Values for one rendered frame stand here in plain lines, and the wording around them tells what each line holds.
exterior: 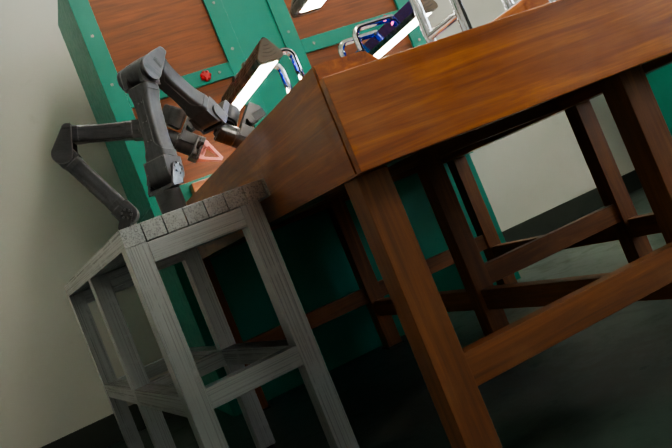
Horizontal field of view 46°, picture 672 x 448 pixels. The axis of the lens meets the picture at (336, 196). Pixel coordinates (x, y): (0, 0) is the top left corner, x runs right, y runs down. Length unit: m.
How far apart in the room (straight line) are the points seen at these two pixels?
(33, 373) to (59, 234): 0.61
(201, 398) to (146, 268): 0.27
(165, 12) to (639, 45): 2.08
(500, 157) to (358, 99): 3.45
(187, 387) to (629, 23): 1.07
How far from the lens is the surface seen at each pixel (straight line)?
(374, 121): 1.23
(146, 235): 1.59
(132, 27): 3.17
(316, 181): 1.39
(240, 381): 1.61
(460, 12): 1.73
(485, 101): 1.33
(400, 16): 2.71
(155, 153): 1.93
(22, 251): 3.69
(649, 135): 1.58
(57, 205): 3.73
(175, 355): 1.58
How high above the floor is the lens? 0.53
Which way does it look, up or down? 2 degrees up
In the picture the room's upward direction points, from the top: 22 degrees counter-clockwise
